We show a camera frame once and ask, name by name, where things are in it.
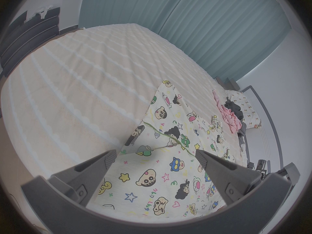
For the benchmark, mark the bed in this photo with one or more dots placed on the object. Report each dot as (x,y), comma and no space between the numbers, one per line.
(97,69)

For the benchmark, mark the pile of clothes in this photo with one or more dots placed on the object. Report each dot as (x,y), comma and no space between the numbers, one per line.
(235,110)

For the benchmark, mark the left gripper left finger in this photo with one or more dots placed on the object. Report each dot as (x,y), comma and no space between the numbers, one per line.
(85,179)

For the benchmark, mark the pink garment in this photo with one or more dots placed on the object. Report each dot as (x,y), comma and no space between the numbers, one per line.
(228,119)

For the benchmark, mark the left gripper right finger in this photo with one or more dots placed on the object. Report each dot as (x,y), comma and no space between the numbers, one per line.
(226,179)

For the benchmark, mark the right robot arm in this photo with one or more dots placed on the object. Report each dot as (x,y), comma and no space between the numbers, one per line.
(262,166)

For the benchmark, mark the grey bedside table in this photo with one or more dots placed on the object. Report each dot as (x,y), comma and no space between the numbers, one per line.
(231,84)

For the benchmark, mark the blue-green curtain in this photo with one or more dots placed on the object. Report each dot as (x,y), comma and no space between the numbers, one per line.
(231,28)
(121,6)

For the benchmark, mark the white printed pillow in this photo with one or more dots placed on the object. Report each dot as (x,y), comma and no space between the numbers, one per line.
(248,108)

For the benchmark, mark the black stacked boxes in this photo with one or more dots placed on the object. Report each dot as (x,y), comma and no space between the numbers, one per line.
(31,33)

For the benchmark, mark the white printed pyjama top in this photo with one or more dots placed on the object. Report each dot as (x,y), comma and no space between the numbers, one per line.
(158,169)

